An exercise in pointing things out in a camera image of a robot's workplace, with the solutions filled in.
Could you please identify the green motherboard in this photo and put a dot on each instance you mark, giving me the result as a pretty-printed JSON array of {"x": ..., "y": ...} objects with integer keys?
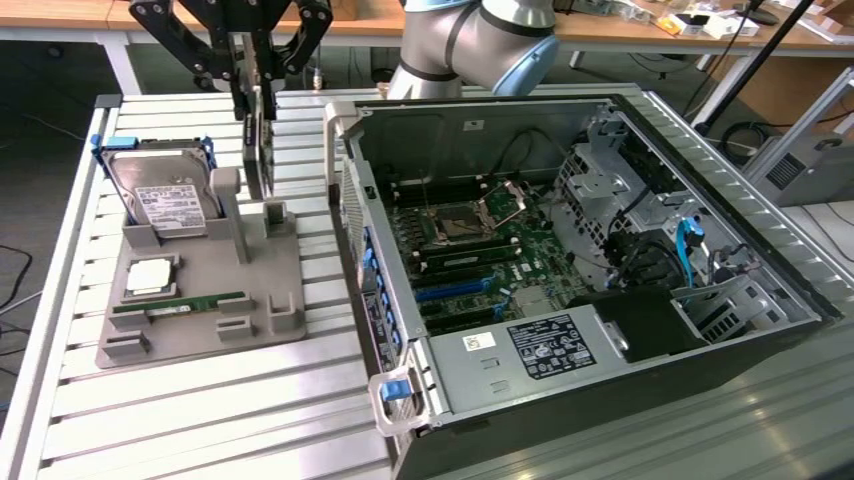
[{"x": 534, "y": 245}]

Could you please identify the thin locking lever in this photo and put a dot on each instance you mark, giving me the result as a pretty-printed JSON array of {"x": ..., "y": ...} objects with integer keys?
[{"x": 426, "y": 195}]

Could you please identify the wooden desk white frame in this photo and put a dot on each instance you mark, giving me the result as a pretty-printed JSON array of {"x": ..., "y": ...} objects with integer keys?
[
  {"x": 54, "y": 15},
  {"x": 644, "y": 36}
]

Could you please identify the black RAM stick with label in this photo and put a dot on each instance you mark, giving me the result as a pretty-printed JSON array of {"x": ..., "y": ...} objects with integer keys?
[{"x": 467, "y": 259}]

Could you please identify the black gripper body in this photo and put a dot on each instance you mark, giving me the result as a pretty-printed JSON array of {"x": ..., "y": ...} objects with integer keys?
[{"x": 234, "y": 15}]

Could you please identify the blue case latch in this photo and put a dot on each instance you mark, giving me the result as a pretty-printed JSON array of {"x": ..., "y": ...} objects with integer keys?
[{"x": 394, "y": 390}]

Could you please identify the hard disk in blue carrier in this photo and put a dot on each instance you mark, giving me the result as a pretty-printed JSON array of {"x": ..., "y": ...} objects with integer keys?
[{"x": 167, "y": 200}]

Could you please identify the green RAM stick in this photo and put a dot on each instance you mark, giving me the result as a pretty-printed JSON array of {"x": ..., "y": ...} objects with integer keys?
[{"x": 187, "y": 303}]

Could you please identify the CPU socket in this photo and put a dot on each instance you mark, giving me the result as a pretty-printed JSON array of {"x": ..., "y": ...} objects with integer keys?
[{"x": 457, "y": 227}]

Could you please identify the metal socket cover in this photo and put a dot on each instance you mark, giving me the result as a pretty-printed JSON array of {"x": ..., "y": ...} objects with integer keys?
[{"x": 501, "y": 202}]

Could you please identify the blue expansion slot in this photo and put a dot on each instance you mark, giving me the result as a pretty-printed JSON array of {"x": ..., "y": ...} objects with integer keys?
[{"x": 450, "y": 291}]

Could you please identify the black monitor base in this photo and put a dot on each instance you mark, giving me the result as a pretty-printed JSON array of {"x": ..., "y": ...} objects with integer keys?
[{"x": 761, "y": 17}]

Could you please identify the grey computer tower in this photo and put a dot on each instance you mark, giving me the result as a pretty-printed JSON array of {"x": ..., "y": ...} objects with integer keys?
[{"x": 821, "y": 175}]

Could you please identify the silver disk bay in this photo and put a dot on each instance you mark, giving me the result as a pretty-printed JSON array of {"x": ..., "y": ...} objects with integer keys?
[
  {"x": 614, "y": 185},
  {"x": 734, "y": 310}
]

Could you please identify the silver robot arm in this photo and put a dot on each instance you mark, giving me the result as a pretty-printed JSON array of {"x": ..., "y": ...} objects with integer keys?
[{"x": 467, "y": 40}]

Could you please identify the white box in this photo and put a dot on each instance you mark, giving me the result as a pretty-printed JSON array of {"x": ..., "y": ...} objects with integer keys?
[{"x": 728, "y": 30}]

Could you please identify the silver CPU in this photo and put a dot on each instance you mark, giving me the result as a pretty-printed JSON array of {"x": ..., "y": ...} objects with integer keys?
[{"x": 148, "y": 276}]

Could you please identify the silver chipset heatsink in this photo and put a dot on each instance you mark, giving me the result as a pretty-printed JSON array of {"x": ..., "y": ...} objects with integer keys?
[{"x": 534, "y": 301}]

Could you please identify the black long expansion slot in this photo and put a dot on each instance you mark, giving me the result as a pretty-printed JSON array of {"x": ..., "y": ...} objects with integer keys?
[
  {"x": 461, "y": 322},
  {"x": 443, "y": 279}
]

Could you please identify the grey parts rack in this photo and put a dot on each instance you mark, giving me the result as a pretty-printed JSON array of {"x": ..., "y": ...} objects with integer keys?
[{"x": 201, "y": 280}]

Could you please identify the aluminium profile post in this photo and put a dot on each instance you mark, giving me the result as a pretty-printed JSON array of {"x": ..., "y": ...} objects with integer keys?
[{"x": 817, "y": 107}]

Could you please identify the silver power supply unit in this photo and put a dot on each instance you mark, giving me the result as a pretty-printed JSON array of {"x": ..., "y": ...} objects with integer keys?
[{"x": 481, "y": 385}]

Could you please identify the black stand pole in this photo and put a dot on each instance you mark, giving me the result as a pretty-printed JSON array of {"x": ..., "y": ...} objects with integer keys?
[{"x": 768, "y": 50}]

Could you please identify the brown cardboard box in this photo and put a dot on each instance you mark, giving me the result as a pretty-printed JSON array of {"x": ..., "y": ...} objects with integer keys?
[{"x": 347, "y": 10}]

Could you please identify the black graphics card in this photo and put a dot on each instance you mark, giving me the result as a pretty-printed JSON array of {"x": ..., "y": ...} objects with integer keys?
[{"x": 259, "y": 155}]

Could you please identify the black open PC case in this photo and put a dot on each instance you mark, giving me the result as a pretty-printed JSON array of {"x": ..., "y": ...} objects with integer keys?
[{"x": 734, "y": 380}]

